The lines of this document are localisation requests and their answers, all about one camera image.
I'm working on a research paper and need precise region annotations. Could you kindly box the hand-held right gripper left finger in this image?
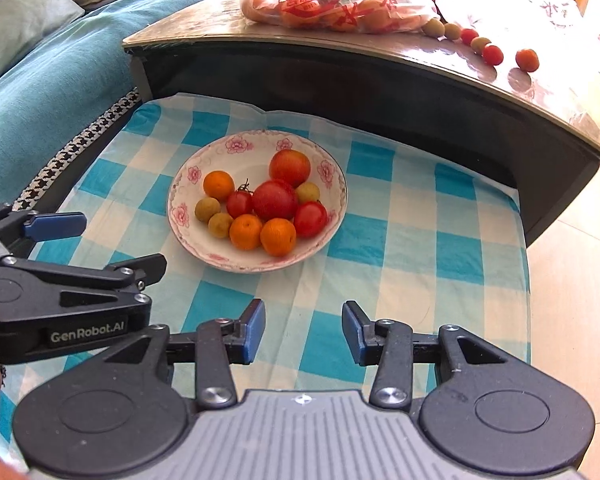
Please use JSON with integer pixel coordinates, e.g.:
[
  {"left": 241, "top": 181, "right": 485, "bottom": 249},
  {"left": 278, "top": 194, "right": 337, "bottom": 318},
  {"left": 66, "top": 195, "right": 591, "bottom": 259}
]
[{"left": 60, "top": 298, "right": 267, "bottom": 410}]

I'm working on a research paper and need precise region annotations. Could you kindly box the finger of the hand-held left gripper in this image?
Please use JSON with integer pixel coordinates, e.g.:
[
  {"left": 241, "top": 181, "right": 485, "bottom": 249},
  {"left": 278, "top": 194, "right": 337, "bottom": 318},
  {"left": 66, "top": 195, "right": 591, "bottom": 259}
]
[
  {"left": 0, "top": 203, "right": 88, "bottom": 261},
  {"left": 0, "top": 253, "right": 168, "bottom": 292}
]

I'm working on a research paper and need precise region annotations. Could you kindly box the large pale red tomato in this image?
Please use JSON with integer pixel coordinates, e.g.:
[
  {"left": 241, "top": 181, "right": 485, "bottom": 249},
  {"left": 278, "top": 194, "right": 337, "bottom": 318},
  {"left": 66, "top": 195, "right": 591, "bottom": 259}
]
[{"left": 269, "top": 149, "right": 312, "bottom": 188}]

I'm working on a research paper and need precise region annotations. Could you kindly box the small mandarin orange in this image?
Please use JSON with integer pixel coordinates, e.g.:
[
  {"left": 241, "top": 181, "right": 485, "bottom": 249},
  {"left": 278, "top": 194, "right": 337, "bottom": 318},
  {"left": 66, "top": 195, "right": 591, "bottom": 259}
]
[
  {"left": 260, "top": 217, "right": 297, "bottom": 257},
  {"left": 203, "top": 170, "right": 236, "bottom": 203},
  {"left": 229, "top": 214, "right": 264, "bottom": 251}
]

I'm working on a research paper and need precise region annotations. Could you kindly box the blue white checked tablecloth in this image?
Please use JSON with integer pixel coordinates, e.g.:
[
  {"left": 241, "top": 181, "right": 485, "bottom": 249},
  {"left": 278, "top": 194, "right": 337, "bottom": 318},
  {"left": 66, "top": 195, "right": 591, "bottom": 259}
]
[{"left": 0, "top": 92, "right": 532, "bottom": 461}]

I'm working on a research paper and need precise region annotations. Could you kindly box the white floral plate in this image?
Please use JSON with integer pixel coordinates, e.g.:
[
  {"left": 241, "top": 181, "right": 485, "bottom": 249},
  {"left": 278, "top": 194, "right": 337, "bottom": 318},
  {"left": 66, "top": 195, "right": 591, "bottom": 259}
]
[{"left": 166, "top": 130, "right": 349, "bottom": 274}]

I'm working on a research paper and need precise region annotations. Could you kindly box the dark wooden coffee table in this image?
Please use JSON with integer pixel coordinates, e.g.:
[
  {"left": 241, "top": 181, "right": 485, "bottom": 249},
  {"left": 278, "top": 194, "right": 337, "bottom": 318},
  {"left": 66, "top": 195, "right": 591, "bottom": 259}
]
[{"left": 122, "top": 0, "right": 600, "bottom": 247}]

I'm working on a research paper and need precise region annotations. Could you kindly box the small red tomato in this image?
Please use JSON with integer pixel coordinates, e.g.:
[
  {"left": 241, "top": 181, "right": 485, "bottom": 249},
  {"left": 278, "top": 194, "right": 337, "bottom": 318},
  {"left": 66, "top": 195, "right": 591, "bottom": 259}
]
[{"left": 515, "top": 48, "right": 540, "bottom": 72}]

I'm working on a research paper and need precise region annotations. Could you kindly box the grey pillow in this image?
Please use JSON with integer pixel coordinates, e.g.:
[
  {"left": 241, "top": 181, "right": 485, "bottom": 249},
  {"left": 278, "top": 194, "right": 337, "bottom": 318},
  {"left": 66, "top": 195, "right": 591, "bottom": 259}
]
[{"left": 0, "top": 0, "right": 86, "bottom": 91}]

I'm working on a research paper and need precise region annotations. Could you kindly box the cherry tomato with long stem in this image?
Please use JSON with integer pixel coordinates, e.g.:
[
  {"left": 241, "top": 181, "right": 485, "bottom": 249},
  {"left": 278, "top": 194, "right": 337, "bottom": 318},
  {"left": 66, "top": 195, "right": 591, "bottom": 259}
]
[{"left": 226, "top": 180, "right": 254, "bottom": 219}]

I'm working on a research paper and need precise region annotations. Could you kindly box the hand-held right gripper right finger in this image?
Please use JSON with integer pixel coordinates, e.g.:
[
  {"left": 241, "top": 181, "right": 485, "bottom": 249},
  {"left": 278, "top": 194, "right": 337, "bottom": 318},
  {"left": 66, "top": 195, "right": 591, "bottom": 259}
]
[{"left": 340, "top": 300, "right": 543, "bottom": 410}]

